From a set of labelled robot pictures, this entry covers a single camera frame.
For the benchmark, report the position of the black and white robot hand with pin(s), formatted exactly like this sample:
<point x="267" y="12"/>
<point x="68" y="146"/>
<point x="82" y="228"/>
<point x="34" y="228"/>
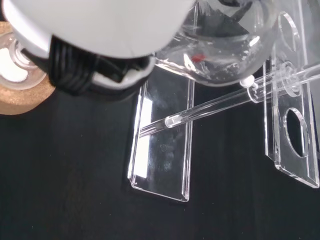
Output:
<point x="100" y="25"/>

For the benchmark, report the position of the small glass round-bottom flask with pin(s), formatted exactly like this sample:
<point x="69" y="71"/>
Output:
<point x="15" y="72"/>

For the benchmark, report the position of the clear acrylic funnel stand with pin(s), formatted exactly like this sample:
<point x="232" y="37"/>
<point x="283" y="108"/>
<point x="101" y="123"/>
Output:
<point x="162" y="150"/>

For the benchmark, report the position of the black bench cloth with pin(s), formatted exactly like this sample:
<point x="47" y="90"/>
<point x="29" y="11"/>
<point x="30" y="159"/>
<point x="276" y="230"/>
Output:
<point x="75" y="175"/>

